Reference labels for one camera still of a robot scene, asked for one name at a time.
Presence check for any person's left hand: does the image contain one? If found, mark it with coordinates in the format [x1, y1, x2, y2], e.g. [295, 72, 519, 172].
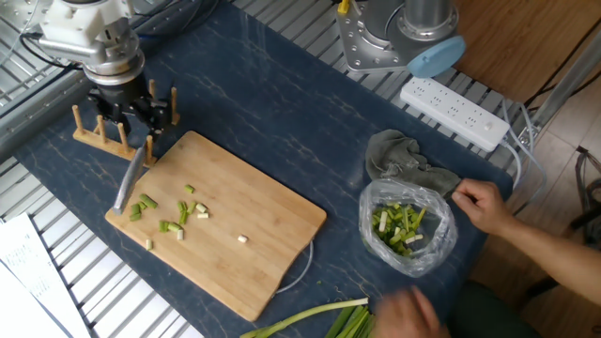
[370, 285, 452, 338]

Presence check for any white power strip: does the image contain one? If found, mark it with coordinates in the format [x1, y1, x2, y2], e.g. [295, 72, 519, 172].
[399, 76, 511, 153]

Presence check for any white power cable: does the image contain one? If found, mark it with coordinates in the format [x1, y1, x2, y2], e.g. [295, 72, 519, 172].
[490, 98, 548, 212]

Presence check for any person's right forearm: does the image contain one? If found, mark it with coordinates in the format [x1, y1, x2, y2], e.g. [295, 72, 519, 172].
[500, 218, 601, 307]

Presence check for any person's right hand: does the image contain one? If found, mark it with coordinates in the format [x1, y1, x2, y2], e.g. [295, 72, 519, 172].
[451, 177, 517, 237]

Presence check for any silver perforated metal plate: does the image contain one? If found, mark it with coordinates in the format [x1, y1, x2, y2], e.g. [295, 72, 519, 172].
[0, 0, 53, 35]

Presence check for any long whole scallion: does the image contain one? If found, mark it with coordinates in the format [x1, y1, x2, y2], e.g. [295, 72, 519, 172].
[239, 297, 370, 338]

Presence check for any grey metal rail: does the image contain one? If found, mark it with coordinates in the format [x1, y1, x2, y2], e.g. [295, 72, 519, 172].
[0, 65, 95, 161]

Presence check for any silver aluminium frame post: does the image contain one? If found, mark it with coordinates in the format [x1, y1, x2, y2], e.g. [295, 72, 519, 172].
[529, 27, 601, 137]

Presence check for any white printed paper sheet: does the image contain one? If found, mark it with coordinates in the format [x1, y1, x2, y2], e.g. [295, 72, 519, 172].
[0, 213, 90, 338]

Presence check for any steel cleaver knife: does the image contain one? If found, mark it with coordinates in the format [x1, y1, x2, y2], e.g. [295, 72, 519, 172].
[112, 129, 159, 216]

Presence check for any grey crumpled cloth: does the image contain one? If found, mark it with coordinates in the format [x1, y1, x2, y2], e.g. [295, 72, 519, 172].
[364, 129, 462, 201]

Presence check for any green trouser leg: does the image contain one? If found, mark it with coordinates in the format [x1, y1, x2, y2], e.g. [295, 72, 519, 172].
[445, 280, 544, 338]

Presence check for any white plain paper sheet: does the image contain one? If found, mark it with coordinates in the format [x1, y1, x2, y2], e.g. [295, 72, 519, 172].
[0, 262, 71, 338]

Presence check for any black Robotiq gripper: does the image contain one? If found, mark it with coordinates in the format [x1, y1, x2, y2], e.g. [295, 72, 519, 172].
[87, 73, 170, 138]

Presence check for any bamboo cutting board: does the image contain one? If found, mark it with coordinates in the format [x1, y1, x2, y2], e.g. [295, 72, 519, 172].
[104, 130, 328, 323]

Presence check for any wooden peg rack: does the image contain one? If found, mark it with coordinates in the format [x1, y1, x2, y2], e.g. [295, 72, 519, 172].
[71, 78, 181, 169]

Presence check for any clear plastic bag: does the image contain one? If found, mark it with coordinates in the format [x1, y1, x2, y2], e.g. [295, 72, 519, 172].
[359, 177, 459, 278]

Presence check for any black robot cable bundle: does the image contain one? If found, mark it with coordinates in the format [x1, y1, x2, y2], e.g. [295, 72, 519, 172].
[18, 0, 222, 71]

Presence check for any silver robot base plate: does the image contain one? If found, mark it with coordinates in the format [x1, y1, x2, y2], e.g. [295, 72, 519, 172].
[335, 2, 414, 75]

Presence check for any black chair frame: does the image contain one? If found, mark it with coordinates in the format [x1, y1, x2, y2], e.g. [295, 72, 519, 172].
[570, 145, 601, 257]

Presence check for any dark blue marbled mat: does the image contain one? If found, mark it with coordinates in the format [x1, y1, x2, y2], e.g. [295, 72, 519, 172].
[12, 2, 515, 338]

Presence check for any brown wooden desk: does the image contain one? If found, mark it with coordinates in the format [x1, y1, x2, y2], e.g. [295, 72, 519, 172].
[455, 0, 601, 103]

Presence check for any green scallion leaf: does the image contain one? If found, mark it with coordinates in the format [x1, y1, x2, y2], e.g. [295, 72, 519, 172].
[323, 304, 358, 338]
[345, 309, 375, 338]

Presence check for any chopped scallion heap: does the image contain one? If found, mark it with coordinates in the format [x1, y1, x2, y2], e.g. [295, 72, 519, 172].
[370, 201, 428, 257]

